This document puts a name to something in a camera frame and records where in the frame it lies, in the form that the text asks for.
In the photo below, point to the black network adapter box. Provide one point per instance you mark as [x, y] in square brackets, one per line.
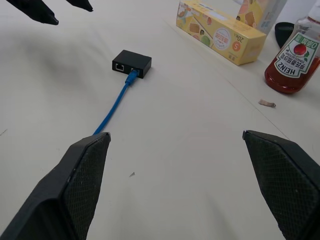
[131, 63]

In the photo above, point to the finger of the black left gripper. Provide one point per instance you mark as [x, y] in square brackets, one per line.
[37, 11]
[81, 4]

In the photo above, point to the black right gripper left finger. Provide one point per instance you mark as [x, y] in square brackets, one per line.
[62, 192]

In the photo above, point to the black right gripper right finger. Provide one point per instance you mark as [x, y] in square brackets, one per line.
[287, 180]

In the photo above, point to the black round object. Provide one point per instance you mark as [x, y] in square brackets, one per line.
[282, 32]

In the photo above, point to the yellow food bag box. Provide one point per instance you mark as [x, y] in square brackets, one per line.
[220, 32]

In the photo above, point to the Heinz ketchup bottle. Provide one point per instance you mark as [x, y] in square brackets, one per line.
[293, 60]

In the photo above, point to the small brown tape scrap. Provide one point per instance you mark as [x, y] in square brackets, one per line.
[266, 103]

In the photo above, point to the pale printed carton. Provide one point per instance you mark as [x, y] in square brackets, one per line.
[260, 13]

